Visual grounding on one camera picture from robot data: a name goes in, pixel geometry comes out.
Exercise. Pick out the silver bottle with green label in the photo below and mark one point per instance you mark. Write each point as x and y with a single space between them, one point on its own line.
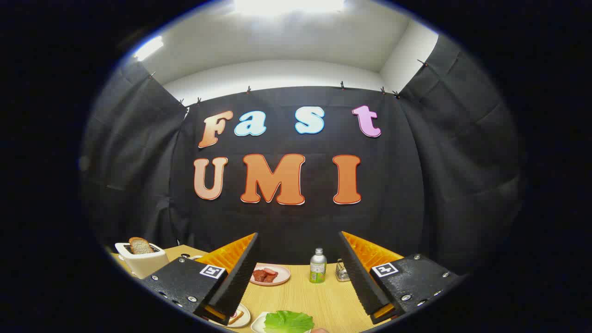
317 268

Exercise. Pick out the round white plate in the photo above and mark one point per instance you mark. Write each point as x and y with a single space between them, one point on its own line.
244 319

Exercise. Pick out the toasted bread slice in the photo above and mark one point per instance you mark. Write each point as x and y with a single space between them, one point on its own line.
140 246

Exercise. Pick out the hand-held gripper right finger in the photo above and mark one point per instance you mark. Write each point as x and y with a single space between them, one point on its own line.
363 277

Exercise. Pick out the black backdrop cloth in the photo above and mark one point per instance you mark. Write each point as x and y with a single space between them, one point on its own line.
286 222

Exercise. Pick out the brown meat piece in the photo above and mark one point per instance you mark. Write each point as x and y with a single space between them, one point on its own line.
258 276
270 276

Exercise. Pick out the green lettuce leaf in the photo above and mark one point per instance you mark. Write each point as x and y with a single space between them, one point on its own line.
289 321

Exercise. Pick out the large ceiling light panel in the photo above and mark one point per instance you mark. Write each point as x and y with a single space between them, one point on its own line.
289 5

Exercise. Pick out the bread slice under ham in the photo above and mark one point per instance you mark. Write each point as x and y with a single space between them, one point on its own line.
236 317

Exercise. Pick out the pink plate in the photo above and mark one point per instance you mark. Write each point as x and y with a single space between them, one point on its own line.
282 276

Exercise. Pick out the white toaster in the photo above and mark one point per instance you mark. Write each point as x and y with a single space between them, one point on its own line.
143 266

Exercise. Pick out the white squarish dish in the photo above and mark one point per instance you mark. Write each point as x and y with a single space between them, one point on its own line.
256 323

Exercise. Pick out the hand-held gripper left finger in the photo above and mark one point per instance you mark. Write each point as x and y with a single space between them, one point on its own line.
238 282

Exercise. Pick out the small ceiling light panel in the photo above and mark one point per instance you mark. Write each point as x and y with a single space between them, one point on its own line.
149 48

